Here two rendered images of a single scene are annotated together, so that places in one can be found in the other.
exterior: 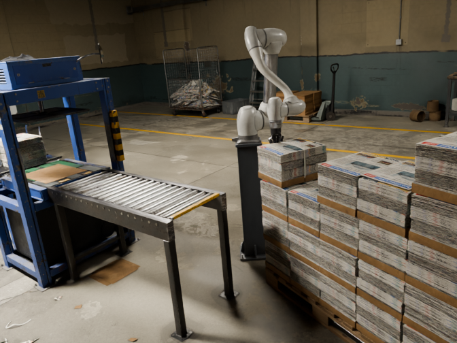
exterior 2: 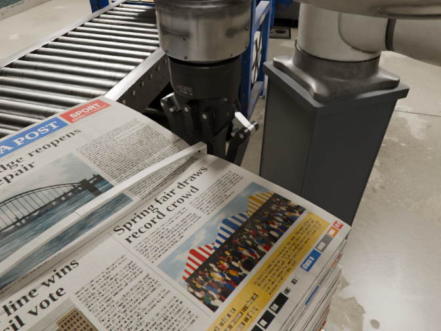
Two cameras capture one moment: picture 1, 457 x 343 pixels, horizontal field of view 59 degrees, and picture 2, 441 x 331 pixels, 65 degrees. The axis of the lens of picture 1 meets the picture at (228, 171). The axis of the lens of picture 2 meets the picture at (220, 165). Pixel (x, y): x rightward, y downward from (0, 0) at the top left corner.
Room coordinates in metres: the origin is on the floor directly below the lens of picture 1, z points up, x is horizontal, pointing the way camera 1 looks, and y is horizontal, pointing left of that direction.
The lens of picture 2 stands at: (2.67, -0.68, 1.29)
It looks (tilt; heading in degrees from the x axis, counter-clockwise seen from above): 39 degrees down; 66
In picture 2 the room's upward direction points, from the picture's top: straight up
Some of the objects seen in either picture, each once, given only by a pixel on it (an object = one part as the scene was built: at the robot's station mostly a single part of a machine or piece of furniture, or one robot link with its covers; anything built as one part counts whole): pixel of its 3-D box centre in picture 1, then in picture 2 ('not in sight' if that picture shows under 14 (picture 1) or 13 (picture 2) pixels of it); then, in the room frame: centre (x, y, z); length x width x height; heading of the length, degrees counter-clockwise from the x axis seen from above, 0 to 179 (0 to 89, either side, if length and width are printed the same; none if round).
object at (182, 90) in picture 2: (275, 133); (205, 90); (2.79, -0.36, 1.12); 0.08 x 0.07 x 0.09; 120
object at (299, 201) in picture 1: (341, 256); not in sight; (2.25, -0.67, 0.42); 1.17 x 0.39 x 0.83; 30
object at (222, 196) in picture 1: (156, 186); (159, 69); (2.95, 0.56, 0.74); 1.34 x 0.05 x 0.12; 51
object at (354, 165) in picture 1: (360, 162); not in sight; (2.13, -0.73, 1.06); 0.37 x 0.29 x 0.01; 120
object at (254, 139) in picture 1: (245, 137); (329, 56); (3.13, -0.16, 1.03); 0.22 x 0.18 x 0.06; 88
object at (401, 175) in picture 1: (408, 173); not in sight; (1.90, -0.90, 1.06); 0.37 x 0.28 x 0.01; 119
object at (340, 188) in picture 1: (359, 182); not in sight; (2.14, -0.74, 0.95); 0.38 x 0.29 x 0.23; 120
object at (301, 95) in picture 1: (292, 105); not in sight; (9.12, -1.58, 0.28); 1.20 x 0.83 x 0.57; 51
